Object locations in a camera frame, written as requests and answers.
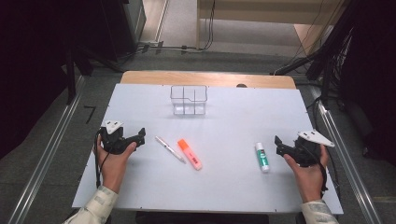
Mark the black metal stand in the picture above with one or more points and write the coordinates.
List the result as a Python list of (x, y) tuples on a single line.
[(72, 74)]

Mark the orange highlighter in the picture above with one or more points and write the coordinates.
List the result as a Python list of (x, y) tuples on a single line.
[(189, 154)]

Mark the wooden table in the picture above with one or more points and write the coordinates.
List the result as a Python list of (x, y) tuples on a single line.
[(174, 78)]

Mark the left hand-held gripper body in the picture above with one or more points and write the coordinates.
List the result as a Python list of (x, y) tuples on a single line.
[(114, 140)]

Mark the dark cabinet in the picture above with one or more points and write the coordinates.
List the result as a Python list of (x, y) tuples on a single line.
[(129, 28)]

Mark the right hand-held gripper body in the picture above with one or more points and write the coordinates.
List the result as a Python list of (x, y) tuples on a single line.
[(308, 149)]

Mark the white board sheet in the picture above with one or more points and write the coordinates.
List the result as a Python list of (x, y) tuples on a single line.
[(224, 130)]

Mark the person's left hand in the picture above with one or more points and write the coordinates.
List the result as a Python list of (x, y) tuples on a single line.
[(113, 165)]

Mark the person's right hand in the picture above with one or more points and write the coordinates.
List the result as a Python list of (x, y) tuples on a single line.
[(308, 180)]

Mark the light wooden bench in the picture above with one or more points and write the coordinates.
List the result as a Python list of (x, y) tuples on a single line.
[(261, 12)]

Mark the metal floor rail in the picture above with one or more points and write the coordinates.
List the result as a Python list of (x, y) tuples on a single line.
[(345, 158), (46, 152)]

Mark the clear plastic desk organizer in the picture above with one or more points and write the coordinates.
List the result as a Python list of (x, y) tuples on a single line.
[(188, 100)]

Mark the silver pen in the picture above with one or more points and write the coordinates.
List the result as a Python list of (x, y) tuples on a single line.
[(170, 149)]

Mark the white green glue stick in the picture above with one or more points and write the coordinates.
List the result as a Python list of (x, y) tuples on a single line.
[(262, 157)]

